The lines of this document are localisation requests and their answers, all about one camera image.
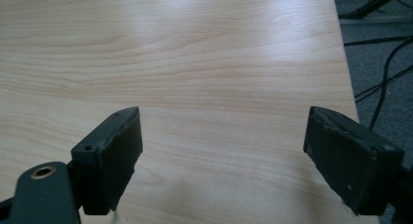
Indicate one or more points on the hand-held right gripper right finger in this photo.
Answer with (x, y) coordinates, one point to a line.
(350, 159)

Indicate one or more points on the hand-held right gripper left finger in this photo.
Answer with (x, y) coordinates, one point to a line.
(110, 159)

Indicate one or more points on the black metal stand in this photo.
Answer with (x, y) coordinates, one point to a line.
(370, 5)

